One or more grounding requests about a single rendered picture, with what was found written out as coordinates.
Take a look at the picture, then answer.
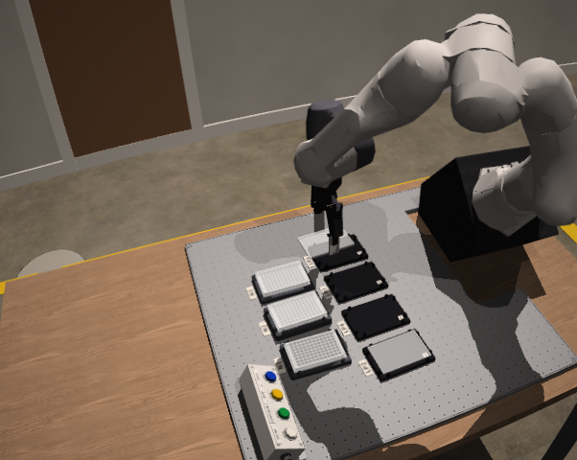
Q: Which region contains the grey control panel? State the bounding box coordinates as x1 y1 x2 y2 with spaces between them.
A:
239 364 307 460

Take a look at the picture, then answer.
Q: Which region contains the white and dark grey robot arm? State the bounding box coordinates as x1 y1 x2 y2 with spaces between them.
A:
293 13 577 237

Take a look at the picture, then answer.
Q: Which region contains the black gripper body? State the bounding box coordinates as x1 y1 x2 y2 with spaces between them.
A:
313 177 342 205

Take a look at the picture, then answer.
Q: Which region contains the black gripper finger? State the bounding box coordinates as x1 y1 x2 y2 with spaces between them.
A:
311 186 325 232
320 194 343 255

